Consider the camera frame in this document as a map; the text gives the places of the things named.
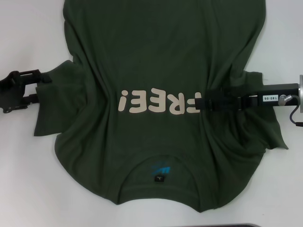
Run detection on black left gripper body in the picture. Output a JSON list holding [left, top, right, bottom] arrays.
[[0, 70, 29, 107]]

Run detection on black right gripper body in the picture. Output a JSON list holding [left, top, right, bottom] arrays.
[[250, 83, 300, 112]]

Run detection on dark green FREE t-shirt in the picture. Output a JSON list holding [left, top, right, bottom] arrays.
[[33, 0, 290, 213]]

